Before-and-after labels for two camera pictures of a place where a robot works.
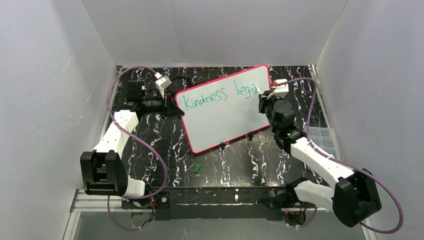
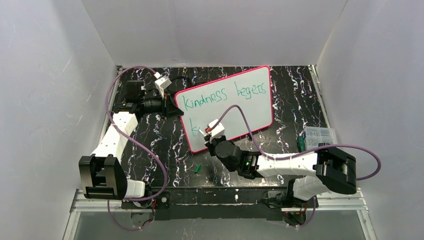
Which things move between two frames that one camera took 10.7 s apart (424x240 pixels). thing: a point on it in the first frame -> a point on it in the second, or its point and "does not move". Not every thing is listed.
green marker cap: [198, 168] does not move
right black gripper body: [262, 103] -> [211, 141]
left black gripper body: [167, 105] does not move
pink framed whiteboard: [219, 110] does not move
